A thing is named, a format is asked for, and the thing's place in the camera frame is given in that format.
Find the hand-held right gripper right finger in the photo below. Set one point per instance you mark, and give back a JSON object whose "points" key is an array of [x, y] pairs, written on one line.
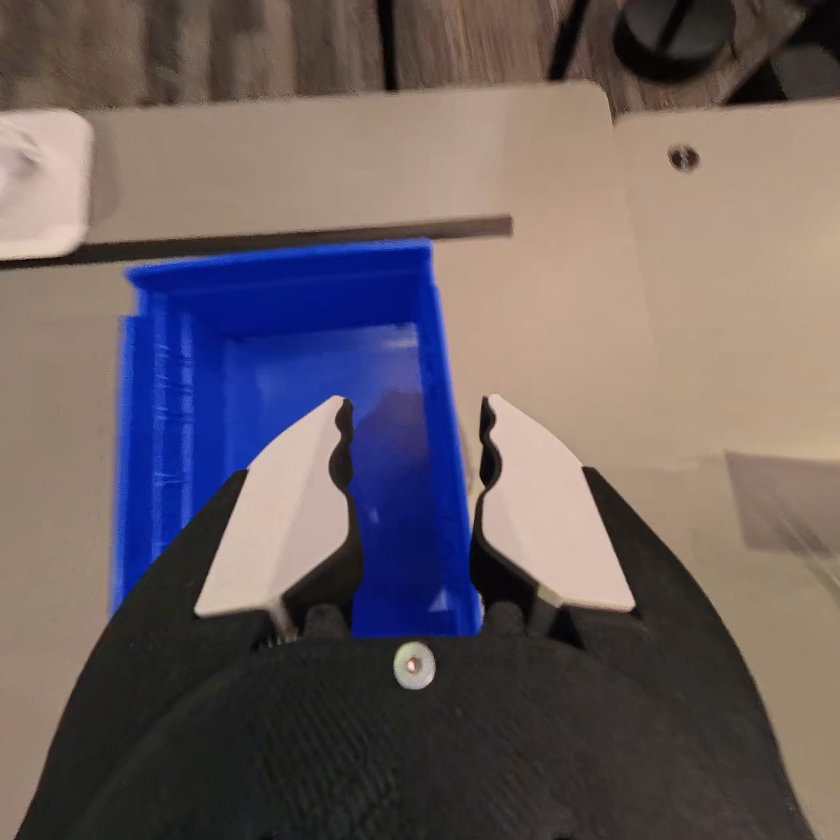
{"points": [[551, 525]]}

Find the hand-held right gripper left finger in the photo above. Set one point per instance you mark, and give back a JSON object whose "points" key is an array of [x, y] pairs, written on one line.
{"points": [[282, 525]]}

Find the blue plastic storage bin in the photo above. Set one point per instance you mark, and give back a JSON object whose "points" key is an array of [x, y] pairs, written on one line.
{"points": [[295, 328]]}

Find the instruction sheet on stand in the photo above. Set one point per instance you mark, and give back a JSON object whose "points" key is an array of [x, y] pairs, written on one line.
{"points": [[46, 197]]}

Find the black chair base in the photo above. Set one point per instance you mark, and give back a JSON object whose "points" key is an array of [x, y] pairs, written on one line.
{"points": [[676, 39]]}

